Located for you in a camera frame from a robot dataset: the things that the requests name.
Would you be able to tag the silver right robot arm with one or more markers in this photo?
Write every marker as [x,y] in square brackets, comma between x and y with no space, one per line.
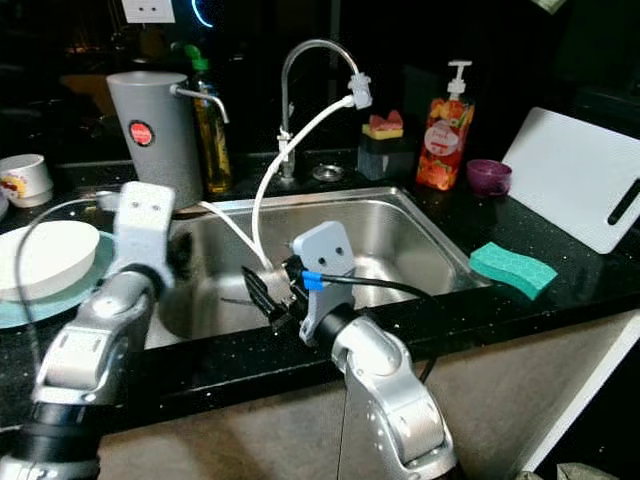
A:
[390,400]

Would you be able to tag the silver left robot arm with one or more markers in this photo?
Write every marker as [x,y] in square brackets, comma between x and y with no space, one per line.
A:
[75,370]

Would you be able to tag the blue tape marker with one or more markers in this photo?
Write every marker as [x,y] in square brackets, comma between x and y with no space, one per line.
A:
[312,281]

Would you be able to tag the thin dark chopstick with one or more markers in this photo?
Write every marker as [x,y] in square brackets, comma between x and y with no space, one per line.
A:
[238,301]

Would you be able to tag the chrome round counter fitting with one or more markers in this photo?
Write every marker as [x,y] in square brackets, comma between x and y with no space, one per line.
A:
[328,172]

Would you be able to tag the grey canister with red label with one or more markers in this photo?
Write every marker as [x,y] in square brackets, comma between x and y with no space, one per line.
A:
[150,160]

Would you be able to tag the oil bottle with green cap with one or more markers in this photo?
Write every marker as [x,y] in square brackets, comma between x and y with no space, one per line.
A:
[217,150]

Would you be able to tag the stainless steel sink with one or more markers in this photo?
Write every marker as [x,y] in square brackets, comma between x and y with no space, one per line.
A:
[410,230]

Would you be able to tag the beige cabinet front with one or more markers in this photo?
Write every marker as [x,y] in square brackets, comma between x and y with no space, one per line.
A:
[240,430]

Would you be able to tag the black sponge holder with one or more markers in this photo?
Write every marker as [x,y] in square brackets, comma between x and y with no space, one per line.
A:
[380,160]

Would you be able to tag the teal plate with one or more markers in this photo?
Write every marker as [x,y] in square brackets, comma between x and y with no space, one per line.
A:
[50,313]

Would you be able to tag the chrome canister tap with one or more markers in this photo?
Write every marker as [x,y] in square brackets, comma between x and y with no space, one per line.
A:
[210,97]

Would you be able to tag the yellow and pink sponge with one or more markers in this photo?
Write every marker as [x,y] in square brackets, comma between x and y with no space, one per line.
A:
[384,127]

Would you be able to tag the chrome gooseneck faucet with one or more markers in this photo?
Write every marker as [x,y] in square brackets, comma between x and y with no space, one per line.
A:
[285,100]

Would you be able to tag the white printed mug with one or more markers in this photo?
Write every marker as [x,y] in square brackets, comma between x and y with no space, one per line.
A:
[25,180]

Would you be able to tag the orange soap pump bottle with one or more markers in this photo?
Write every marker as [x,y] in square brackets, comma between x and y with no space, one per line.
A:
[445,145]

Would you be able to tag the purple cup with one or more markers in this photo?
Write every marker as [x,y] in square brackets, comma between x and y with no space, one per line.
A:
[488,178]

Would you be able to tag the green sponge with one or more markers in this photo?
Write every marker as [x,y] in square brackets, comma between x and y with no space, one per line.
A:
[512,270]

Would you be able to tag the white cutting board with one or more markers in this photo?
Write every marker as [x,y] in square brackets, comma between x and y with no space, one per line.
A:
[570,180]

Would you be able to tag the grey green cloth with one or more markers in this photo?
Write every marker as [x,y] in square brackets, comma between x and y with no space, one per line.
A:
[570,473]

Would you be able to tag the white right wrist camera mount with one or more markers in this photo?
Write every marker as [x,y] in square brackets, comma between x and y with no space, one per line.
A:
[322,250]

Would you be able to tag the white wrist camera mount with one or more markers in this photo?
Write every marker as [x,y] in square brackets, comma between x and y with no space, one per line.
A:
[322,250]
[143,225]

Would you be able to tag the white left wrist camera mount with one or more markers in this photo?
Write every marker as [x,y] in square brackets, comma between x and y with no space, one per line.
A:
[143,225]

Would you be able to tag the white wall socket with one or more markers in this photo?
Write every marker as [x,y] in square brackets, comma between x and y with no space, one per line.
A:
[148,10]

